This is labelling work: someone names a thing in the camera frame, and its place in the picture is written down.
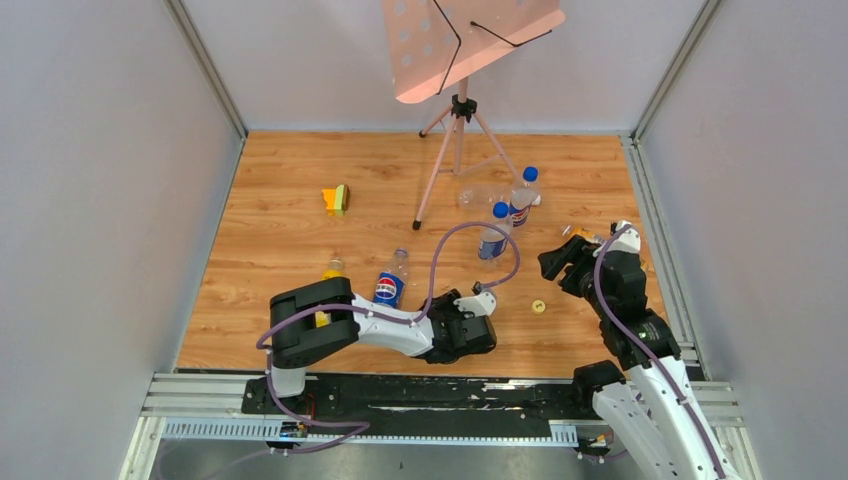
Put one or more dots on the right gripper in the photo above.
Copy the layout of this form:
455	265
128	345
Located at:
575	251

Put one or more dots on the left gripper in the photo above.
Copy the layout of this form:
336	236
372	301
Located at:
473	333

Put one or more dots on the pepsi bottle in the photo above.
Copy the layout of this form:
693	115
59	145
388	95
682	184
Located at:
392	280
493	243
524	195

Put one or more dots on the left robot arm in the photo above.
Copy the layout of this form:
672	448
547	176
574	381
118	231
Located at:
311	323

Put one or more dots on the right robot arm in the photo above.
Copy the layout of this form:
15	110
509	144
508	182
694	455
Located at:
649	384

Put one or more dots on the orange dark label bottle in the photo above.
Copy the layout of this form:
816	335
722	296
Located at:
588	235

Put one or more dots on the clear bottle white cap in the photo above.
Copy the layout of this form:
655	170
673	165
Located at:
480	196

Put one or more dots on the yellow juice bottle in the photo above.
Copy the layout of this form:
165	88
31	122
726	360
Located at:
335	268

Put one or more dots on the yellow green toy block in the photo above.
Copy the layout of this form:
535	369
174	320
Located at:
336	200

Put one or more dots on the pink music stand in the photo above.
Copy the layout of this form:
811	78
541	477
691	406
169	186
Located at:
436	45

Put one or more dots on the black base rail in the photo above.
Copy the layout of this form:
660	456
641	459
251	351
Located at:
344	409

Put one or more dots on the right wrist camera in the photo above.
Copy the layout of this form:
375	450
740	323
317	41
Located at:
624	237

